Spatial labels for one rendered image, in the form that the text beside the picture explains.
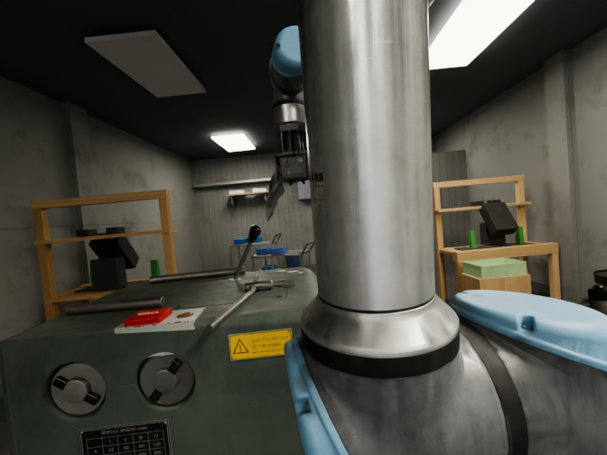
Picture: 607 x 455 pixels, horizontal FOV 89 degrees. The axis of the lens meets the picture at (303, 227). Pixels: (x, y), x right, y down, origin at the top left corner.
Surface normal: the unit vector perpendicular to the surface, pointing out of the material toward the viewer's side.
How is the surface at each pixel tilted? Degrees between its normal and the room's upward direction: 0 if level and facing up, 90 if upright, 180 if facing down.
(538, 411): 73
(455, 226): 90
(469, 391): 57
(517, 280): 90
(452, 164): 90
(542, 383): 62
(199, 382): 90
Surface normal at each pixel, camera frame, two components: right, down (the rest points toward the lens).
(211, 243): -0.03, 0.04
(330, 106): -0.63, 0.14
